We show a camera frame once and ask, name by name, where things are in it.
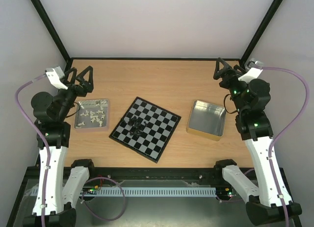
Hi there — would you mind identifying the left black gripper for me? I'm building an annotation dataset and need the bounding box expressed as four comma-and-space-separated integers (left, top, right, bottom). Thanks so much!
55, 66, 94, 122

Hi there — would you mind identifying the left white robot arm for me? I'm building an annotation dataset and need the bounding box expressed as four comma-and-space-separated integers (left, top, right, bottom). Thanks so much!
22, 66, 94, 227

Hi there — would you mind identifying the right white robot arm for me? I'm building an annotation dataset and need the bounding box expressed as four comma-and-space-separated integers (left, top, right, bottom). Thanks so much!
213, 58, 302, 226

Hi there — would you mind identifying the silver tin with white pieces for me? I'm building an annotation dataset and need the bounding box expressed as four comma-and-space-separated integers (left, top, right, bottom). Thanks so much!
74, 99, 109, 131

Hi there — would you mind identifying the pile of black chess pieces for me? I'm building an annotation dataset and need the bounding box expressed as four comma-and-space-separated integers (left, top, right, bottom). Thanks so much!
127, 116, 147, 137

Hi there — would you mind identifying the empty gold-rimmed metal tin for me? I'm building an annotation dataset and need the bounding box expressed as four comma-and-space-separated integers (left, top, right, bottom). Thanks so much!
186, 100, 226, 141

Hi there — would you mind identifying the black and silver chessboard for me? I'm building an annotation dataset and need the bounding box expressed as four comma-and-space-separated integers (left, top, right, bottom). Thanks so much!
109, 97, 181, 163

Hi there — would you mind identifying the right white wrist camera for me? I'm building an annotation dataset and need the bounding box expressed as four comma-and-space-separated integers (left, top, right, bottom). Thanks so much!
238, 58, 263, 83

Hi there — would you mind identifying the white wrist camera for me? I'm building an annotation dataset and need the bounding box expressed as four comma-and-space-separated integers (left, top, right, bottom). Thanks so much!
238, 58, 263, 83
45, 66, 68, 90

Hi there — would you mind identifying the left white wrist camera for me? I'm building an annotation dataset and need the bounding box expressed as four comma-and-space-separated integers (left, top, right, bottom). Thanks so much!
45, 66, 68, 90

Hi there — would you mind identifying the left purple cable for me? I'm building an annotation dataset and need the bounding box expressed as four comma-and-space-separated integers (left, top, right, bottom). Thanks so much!
15, 75, 51, 227

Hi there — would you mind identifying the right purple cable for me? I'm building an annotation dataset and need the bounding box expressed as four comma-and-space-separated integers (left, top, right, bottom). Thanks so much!
262, 66, 310, 227

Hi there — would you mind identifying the black aluminium frame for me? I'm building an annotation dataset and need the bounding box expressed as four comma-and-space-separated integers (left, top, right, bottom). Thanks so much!
4, 0, 305, 227

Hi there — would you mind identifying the light blue slotted cable duct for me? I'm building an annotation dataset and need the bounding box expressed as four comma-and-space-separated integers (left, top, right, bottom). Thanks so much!
30, 186, 217, 198

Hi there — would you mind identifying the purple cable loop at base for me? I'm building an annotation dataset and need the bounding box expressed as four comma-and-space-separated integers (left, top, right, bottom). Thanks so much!
79, 177, 126, 222

